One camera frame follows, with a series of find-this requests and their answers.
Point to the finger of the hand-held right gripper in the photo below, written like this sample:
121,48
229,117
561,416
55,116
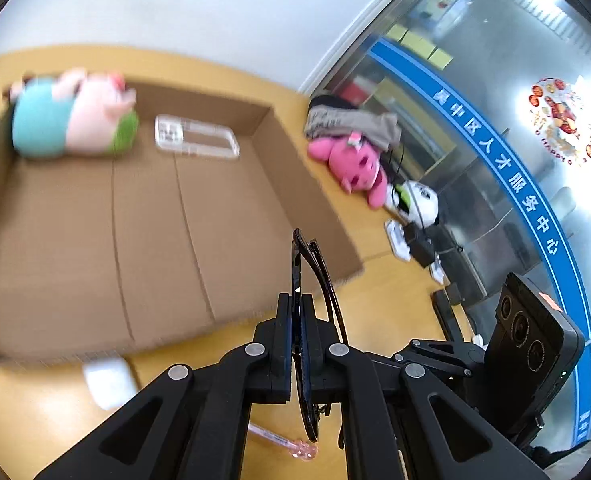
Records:
445,349
445,366

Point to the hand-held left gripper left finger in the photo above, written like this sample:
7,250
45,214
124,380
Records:
283,360

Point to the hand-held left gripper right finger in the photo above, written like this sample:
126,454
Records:
318,360

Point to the black sunglasses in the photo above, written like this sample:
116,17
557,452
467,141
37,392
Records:
298,335

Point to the pink pen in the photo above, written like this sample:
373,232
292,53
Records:
300,450

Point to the brown cardboard box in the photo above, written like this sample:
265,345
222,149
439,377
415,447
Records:
175,240

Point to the black flat device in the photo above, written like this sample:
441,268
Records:
448,312

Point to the small white plug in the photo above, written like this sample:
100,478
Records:
436,272

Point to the black power adapter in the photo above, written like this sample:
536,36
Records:
420,250

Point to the white power strip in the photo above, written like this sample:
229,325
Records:
394,240

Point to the white rectangular object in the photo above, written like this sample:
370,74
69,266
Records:
105,380

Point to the pink bear plush toy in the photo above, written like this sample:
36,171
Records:
355,165

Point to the blue banner strip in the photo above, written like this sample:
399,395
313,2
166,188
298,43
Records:
490,146

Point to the grey cloth bag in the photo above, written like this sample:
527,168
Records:
350,120

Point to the red festive window sticker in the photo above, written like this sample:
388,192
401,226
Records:
558,110

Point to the clear phone case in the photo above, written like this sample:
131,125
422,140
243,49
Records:
168,132

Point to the yellow sticky note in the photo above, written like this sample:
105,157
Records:
396,33
440,57
416,42

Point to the pig plush toy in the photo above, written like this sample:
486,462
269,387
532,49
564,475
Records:
90,120

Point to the colourful wall poster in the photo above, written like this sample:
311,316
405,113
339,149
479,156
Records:
443,2

